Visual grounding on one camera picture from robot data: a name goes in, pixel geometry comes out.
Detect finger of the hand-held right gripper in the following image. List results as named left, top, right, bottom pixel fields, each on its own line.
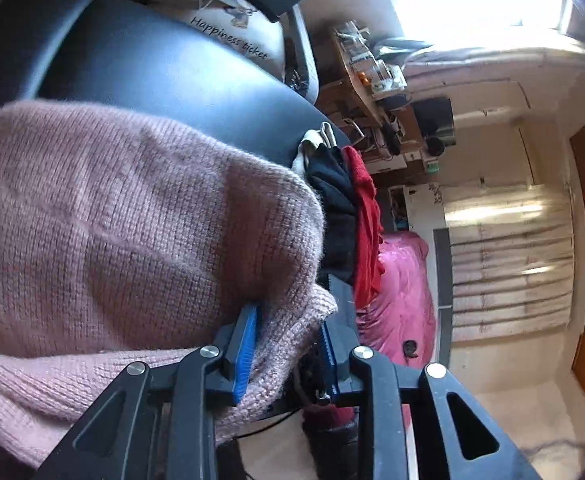
left=325, top=271, right=357, bottom=311

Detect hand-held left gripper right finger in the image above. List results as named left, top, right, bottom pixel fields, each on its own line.
left=321, top=309, right=543, bottom=480

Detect black padded table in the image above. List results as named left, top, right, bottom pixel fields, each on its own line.
left=0, top=0, right=351, bottom=171

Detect black monitor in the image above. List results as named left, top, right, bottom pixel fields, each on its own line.
left=373, top=36, right=433, bottom=61

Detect white marked panel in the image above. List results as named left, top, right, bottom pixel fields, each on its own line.
left=403, top=182, right=446, bottom=233

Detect cluttered wooden desk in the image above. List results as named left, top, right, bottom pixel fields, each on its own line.
left=317, top=20, right=453, bottom=173

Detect black cable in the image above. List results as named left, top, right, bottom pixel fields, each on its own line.
left=235, top=407, right=303, bottom=480

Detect white printed pillow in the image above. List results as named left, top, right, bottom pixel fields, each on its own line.
left=187, top=7, right=288, bottom=76

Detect black garment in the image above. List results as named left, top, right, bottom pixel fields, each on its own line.
left=305, top=147, right=361, bottom=273

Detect red garment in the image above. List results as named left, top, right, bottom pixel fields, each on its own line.
left=343, top=146, right=386, bottom=306

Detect white cloth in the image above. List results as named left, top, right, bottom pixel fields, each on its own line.
left=290, top=122, right=341, bottom=173

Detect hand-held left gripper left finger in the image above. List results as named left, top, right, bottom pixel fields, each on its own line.
left=35, top=304, right=260, bottom=480

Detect pink knitted sweater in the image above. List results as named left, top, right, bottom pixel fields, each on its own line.
left=0, top=100, right=341, bottom=471

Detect grey board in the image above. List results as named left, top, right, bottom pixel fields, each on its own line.
left=433, top=228, right=453, bottom=366

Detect pale curtain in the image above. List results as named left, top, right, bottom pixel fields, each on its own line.
left=403, top=47, right=585, bottom=98

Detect white radiator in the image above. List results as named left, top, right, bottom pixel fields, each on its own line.
left=443, top=185, right=576, bottom=338

